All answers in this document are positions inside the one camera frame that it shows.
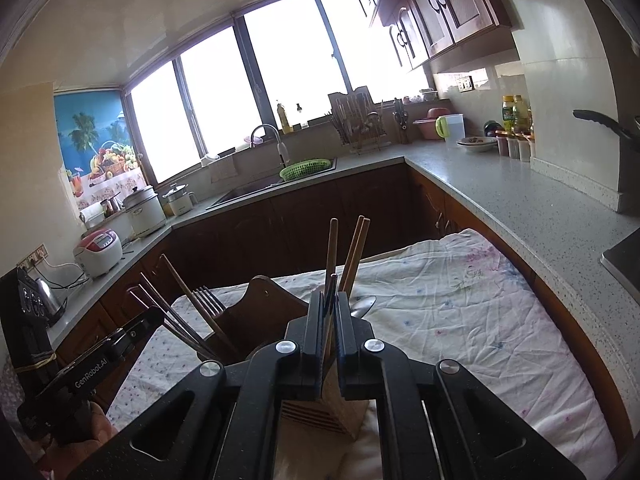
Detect red white rice cooker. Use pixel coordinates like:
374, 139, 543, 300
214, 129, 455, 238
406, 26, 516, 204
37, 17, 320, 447
73, 229, 122, 278

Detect floral white tablecloth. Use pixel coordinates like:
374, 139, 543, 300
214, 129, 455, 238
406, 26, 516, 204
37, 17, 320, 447
107, 230, 617, 479

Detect chrome kitchen faucet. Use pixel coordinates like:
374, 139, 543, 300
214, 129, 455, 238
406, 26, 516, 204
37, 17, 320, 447
250, 124, 291, 168

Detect wooden utensil holder box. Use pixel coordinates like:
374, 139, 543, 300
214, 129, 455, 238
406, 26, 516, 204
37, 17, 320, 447
205, 275, 369, 439

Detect dish drying rack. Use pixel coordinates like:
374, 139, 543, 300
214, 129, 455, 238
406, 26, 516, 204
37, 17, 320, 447
329, 86, 390, 153

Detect green sink basket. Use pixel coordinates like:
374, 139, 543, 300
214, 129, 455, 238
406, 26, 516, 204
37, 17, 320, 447
280, 158, 333, 182

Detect dark chopstick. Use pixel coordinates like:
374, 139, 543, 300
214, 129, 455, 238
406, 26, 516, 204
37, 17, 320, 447
127, 272, 216, 359

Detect tropical fruit poster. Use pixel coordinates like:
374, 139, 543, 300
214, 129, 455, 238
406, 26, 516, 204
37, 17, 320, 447
53, 90, 146, 210

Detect metal spoon in holder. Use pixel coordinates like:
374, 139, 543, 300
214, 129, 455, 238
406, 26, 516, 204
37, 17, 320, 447
350, 296, 376, 318

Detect person's left hand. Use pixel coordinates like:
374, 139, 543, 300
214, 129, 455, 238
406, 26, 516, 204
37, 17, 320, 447
36, 402, 117, 479

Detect clear jug green lid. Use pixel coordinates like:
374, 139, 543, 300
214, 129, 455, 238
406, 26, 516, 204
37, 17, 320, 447
435, 114, 465, 148

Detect plate with food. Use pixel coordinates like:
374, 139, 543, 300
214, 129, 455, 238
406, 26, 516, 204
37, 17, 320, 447
458, 136, 498, 153

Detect yellow oil bottle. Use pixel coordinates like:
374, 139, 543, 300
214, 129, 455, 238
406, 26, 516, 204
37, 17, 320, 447
502, 94, 530, 134

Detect wooden upper cabinets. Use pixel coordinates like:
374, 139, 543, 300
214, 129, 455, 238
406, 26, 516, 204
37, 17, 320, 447
371, 0, 515, 73

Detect chopstick in holder right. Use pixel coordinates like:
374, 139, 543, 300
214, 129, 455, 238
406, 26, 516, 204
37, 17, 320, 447
323, 216, 370, 298

